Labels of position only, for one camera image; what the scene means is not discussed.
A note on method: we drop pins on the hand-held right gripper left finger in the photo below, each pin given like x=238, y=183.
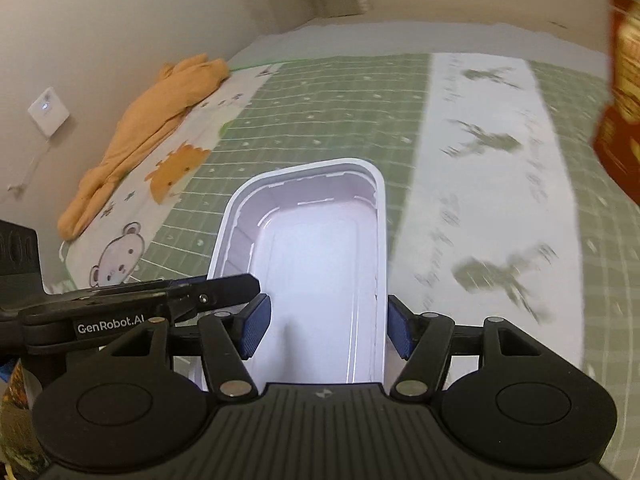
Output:
x=255, y=327

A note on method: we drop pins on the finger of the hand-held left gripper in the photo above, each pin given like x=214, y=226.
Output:
x=220, y=292

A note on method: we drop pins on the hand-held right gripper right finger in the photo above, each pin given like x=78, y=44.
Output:
x=400, y=327

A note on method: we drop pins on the patterned cloth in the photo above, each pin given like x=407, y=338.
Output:
x=17, y=425

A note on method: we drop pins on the cartoon print bedsheet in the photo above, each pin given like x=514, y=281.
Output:
x=210, y=110

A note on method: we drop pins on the orange cloth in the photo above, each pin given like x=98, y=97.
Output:
x=150, y=120

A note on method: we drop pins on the red snack bag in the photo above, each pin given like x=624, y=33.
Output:
x=622, y=110

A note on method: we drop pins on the white wall device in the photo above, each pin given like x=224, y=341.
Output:
x=48, y=112

